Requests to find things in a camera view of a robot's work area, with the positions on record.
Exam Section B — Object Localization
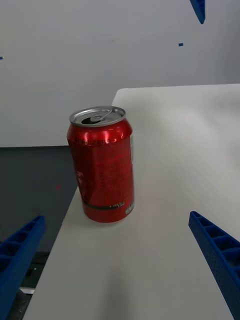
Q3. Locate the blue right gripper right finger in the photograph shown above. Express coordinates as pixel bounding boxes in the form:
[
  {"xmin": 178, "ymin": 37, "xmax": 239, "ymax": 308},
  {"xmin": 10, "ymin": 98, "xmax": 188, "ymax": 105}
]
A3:
[{"xmin": 188, "ymin": 210, "xmax": 240, "ymax": 320}]

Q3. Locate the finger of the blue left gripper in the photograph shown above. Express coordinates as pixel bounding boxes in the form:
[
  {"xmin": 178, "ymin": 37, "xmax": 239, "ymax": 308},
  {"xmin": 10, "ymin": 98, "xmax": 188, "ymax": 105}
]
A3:
[{"xmin": 189, "ymin": 0, "xmax": 207, "ymax": 25}]

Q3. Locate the red drink can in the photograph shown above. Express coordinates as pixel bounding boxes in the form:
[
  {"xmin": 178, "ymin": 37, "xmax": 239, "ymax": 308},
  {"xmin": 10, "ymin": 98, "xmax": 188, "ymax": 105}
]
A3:
[{"xmin": 66, "ymin": 105, "xmax": 136, "ymax": 224}]

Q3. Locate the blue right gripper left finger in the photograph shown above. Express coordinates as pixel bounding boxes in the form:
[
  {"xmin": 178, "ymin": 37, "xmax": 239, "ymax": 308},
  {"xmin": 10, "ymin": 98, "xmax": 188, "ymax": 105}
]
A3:
[{"xmin": 0, "ymin": 215, "xmax": 47, "ymax": 320}]

